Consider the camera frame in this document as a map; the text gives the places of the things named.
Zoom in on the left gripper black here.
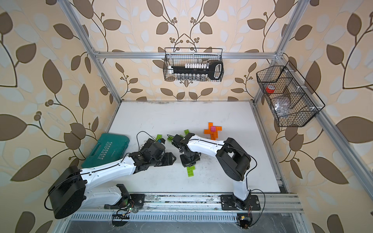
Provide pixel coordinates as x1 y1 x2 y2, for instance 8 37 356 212
149 152 178 168

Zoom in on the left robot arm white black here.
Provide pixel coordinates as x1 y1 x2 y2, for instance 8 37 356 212
47 139 176 219

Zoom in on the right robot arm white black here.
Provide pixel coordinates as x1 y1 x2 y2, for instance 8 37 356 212
171 133 252 201

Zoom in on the green brick upside down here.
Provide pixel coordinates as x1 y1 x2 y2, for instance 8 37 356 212
187 166 195 172

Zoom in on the green plastic tool case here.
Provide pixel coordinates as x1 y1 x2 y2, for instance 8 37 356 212
82 133 130 169

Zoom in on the socket set in basket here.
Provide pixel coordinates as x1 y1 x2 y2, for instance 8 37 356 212
164 61 224 82

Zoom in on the clear plastic bag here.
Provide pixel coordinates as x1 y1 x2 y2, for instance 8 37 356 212
274 97 291 117

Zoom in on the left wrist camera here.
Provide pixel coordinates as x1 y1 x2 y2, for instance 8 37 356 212
158 138 166 144

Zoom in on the aluminium front rail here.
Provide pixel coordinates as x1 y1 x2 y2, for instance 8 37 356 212
62 191 305 214

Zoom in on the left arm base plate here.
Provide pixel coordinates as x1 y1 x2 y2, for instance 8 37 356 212
104 194 145 210

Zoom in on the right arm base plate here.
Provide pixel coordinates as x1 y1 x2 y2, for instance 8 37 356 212
220 194 261 211

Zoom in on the back wire basket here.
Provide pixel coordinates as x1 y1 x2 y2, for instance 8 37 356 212
163 47 224 82

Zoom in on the wire basket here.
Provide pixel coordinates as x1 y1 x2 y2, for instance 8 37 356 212
163 47 224 82
256 61 325 127

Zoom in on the right wire basket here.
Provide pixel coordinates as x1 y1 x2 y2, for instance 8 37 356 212
256 61 325 127

